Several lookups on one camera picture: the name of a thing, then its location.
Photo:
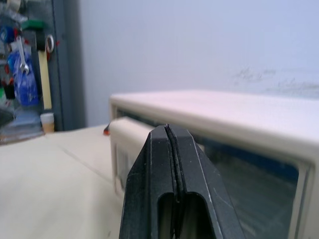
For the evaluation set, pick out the red and black object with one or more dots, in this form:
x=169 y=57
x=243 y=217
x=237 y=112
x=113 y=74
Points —
x=106 y=129

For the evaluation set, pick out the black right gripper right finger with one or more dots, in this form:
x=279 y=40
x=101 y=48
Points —
x=199 y=184

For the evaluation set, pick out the grey metal tool cabinet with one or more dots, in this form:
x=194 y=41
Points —
x=68 y=64

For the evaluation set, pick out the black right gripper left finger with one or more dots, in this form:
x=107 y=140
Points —
x=147 y=184

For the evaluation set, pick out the cream toaster oven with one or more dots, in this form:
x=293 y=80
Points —
x=249 y=119

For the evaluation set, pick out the silver wrench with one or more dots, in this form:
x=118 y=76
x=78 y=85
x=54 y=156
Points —
x=22 y=53

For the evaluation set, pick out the white tape roll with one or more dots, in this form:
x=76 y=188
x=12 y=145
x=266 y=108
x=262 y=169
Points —
x=50 y=43

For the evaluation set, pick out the small white cup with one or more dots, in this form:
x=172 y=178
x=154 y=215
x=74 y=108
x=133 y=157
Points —
x=47 y=122

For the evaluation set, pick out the blue plastic bag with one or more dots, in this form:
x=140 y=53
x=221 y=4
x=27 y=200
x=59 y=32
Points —
x=23 y=82

